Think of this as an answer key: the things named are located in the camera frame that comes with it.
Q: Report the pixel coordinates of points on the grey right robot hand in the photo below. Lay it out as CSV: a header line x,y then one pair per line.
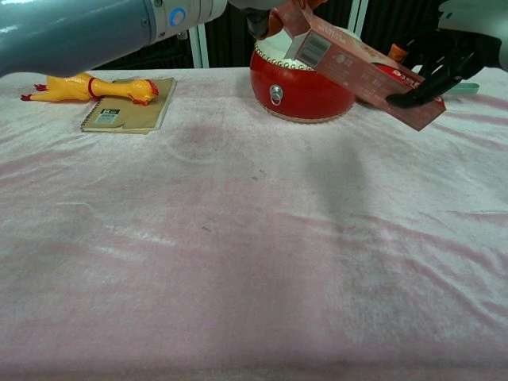
x,y
440,75

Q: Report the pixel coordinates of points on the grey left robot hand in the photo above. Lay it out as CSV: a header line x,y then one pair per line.
x,y
258,18

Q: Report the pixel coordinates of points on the pink red Colgate toothpaste box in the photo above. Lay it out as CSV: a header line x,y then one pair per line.
x,y
357,67

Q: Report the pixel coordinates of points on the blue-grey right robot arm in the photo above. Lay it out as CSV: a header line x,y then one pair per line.
x,y
476,20

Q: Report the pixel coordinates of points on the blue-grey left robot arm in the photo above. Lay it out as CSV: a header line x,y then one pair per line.
x,y
79,31

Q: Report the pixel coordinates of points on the orange and black object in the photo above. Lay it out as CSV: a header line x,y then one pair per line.
x,y
399,52

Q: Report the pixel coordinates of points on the red drum white skin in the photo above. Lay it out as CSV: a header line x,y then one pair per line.
x,y
309,95

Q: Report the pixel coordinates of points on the brown spiral notebook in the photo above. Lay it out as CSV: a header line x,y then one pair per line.
x,y
131,115

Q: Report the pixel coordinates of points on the yellow rubber chicken toy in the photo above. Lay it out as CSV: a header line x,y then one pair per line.
x,y
67,88

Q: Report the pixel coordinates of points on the pink plush tablecloth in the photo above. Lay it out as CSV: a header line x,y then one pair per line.
x,y
238,278

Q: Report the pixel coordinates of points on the white frame post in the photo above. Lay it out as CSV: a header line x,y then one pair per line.
x,y
198,45
359,16

